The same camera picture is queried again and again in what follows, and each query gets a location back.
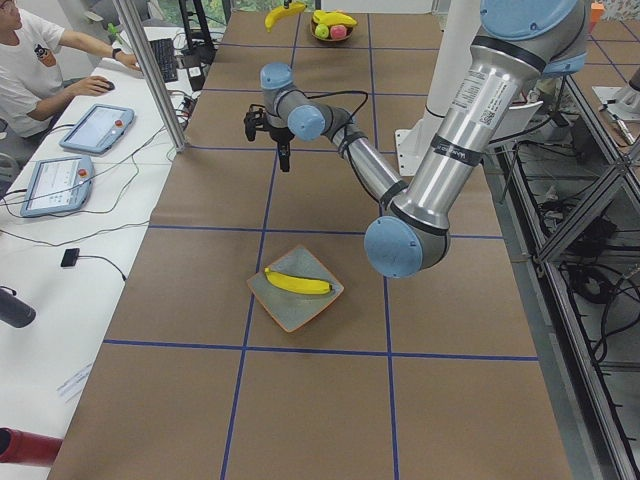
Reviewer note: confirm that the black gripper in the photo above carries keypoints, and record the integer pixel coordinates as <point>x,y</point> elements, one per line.
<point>279,134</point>

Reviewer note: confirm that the yellow banana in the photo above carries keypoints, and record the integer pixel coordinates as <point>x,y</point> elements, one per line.
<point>297,285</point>
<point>287,9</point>

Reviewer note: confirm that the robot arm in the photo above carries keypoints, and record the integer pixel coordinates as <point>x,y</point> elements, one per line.
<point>517,42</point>

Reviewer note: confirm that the green fruit in basket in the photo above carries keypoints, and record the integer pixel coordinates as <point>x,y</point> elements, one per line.
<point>321,31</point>

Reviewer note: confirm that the red apple in basket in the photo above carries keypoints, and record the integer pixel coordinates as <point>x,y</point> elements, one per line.
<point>338,32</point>

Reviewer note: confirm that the wooden fruit basket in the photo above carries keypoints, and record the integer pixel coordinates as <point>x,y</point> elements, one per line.
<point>313,24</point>

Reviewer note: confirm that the grey square plate orange rim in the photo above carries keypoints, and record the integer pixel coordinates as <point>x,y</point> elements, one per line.
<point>289,310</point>

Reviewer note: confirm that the black keyboard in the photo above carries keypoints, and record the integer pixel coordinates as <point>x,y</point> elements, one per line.
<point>164,54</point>

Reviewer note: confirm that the upper teach pendant tablet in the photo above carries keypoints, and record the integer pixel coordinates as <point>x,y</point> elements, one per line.
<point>98,130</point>

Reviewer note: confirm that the teach pendant tablet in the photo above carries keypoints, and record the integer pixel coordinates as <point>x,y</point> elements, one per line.
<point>58,185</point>
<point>98,130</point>

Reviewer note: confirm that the lower teach pendant tablet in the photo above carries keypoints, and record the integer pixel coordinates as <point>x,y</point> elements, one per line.
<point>58,185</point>

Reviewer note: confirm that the person in white shirt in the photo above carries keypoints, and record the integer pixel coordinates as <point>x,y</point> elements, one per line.
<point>32,87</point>

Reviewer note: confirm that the black cylinder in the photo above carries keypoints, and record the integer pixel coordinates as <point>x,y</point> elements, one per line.
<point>14,311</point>

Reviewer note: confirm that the red cylinder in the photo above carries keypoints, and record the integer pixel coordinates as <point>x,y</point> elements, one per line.
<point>27,448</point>

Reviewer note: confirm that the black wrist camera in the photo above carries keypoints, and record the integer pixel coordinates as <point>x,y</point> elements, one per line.
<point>254,121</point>

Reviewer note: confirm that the aluminium frame post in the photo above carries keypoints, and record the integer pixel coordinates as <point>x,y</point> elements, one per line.
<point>132,24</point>

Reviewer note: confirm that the small black box on cable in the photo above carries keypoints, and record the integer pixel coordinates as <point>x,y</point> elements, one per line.
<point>70,257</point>

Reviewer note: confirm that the aluminium frame rack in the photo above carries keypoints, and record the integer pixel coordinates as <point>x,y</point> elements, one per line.
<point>567,196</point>

